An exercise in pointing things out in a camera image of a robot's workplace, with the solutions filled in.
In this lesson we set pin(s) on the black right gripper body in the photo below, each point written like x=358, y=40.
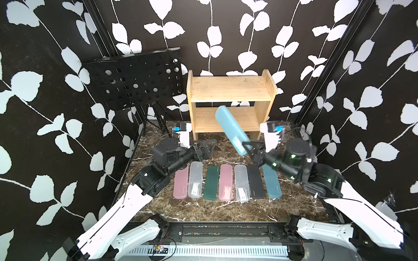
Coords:
x=278, y=163

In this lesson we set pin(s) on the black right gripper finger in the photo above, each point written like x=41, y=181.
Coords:
x=256, y=145
x=254, y=152

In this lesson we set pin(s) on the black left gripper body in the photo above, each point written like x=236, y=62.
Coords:
x=184, y=157

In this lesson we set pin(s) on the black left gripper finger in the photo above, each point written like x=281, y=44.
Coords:
x=206, y=153
x=207, y=145

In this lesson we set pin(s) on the dark grey pencil case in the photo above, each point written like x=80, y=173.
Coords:
x=255, y=182

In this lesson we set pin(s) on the white pencil case shelf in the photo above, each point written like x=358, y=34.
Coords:
x=195, y=180

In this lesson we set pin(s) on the light blue pencil case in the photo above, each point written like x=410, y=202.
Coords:
x=232, y=129

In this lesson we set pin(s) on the pink pencil case shelf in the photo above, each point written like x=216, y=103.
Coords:
x=180, y=190
x=225, y=192

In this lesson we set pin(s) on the teal pencil case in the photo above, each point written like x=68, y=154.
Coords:
x=272, y=183

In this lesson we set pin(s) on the clear frosted pencil case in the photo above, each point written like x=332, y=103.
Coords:
x=242, y=183

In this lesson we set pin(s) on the dark green pencil case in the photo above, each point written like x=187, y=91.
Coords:
x=211, y=183

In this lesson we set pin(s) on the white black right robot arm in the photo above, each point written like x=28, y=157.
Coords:
x=369, y=233

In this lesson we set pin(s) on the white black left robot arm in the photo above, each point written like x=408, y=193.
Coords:
x=105, y=240

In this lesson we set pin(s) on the wooden two-tier shelf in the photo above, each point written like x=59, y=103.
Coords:
x=248, y=98

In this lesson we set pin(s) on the black perforated music stand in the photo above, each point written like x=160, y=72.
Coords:
x=141, y=80

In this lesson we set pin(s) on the small green circuit board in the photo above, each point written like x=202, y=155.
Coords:
x=159, y=250

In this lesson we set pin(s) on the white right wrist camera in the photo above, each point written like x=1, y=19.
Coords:
x=273, y=134

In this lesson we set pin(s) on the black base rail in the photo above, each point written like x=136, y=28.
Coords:
x=275, y=232

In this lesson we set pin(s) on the white perforated cable tray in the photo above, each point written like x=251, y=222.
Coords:
x=256, y=251

